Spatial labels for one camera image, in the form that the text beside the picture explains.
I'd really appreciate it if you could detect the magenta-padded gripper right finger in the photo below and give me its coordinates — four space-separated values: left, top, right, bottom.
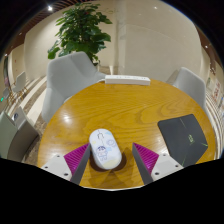
131 142 185 186

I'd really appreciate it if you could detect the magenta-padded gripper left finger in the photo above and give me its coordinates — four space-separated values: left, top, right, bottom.
40 142 92 186

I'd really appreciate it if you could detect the white cartoon-print computer mouse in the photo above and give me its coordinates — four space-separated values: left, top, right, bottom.
88 128 123 171

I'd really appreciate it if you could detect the black mouse pad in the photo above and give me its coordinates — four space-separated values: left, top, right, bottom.
157 113 209 168

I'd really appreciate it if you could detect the grey armchair with dark side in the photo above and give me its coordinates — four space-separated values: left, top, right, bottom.
0 106 40 164

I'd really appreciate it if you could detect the grey upholstered chair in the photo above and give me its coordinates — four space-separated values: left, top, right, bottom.
166 66 212 121
41 51 107 124

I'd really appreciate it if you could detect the white power strip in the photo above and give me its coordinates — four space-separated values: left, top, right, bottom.
104 74 152 86

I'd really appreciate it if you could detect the small light grey chair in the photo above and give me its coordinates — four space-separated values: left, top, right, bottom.
11 71 28 98

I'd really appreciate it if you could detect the large green potted plant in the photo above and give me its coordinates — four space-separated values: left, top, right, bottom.
47 3 114 67

